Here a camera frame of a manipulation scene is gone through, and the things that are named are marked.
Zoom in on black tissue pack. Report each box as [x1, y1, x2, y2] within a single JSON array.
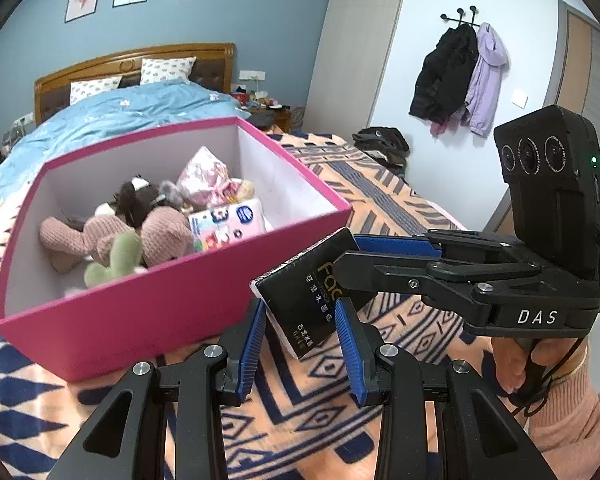
[[250, 228, 373, 360]]

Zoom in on pink crochet plush toy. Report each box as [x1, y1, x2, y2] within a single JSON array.
[[38, 207, 194, 273]]

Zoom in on brown raccoon plush toy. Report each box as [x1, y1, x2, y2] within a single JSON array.
[[95, 176, 189, 229]]

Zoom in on right forearm pink sleeve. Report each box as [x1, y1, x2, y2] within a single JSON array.
[[529, 354, 600, 479]]

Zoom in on right hand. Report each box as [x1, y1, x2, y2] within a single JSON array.
[[491, 337, 588, 394]]

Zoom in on black bag on floor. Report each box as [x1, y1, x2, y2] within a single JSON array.
[[352, 127, 411, 178]]

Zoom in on pink storage box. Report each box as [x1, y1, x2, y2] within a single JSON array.
[[0, 117, 351, 382]]

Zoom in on orange navy patterned blanket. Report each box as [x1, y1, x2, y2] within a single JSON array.
[[0, 129, 531, 480]]

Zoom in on lilac jacket on hook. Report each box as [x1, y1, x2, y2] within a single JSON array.
[[460, 22, 508, 138]]

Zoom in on black jacket on hook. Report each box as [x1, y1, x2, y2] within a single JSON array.
[[410, 24, 479, 124]]

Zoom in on green plush toy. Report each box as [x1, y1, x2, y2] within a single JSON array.
[[84, 231, 147, 288]]

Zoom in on beige teddy bear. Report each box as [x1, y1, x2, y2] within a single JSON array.
[[223, 179, 256, 204]]

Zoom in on colourful cartoon tissue pack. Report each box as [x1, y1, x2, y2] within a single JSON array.
[[188, 198, 266, 252]]

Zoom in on wooden nightstand with clutter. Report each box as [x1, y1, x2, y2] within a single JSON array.
[[230, 86, 304, 133]]

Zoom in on pink shiny gift bag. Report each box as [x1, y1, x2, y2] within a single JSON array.
[[176, 146, 240, 210]]

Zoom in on wooden bed headboard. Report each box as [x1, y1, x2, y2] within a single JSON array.
[[34, 42, 235, 126]]

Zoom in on blue floral duvet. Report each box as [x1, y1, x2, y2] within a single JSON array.
[[0, 80, 249, 207]]

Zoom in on right white patterned pillow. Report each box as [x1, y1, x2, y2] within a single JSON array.
[[140, 56, 197, 86]]

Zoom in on white patterned pillow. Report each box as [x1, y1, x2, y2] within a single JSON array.
[[140, 56, 197, 86], [69, 76, 122, 105]]

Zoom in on left white patterned pillow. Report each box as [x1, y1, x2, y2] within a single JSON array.
[[69, 76, 122, 105]]

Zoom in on black cable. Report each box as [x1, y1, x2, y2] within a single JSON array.
[[509, 334, 589, 418]]

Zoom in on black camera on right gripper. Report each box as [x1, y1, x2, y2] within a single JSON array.
[[494, 105, 600, 281]]

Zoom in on black wall coat hook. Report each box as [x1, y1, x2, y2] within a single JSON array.
[[440, 6, 478, 27]]

